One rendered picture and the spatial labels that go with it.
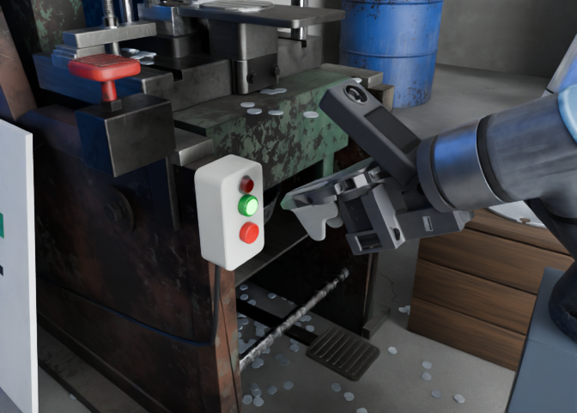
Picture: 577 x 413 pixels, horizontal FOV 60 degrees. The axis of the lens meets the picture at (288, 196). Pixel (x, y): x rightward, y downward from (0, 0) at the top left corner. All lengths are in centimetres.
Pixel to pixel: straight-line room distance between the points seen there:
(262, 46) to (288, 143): 17
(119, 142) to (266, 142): 30
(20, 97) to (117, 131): 47
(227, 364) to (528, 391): 43
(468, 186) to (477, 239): 72
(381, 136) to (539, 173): 13
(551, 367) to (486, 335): 57
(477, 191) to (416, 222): 8
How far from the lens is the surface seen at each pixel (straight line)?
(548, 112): 41
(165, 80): 78
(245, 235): 65
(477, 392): 125
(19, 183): 101
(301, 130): 90
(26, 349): 115
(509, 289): 119
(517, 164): 41
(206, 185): 62
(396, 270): 155
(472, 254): 117
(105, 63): 60
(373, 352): 104
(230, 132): 76
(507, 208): 121
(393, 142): 46
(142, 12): 97
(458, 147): 43
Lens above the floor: 88
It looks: 27 degrees down
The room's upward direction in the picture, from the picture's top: straight up
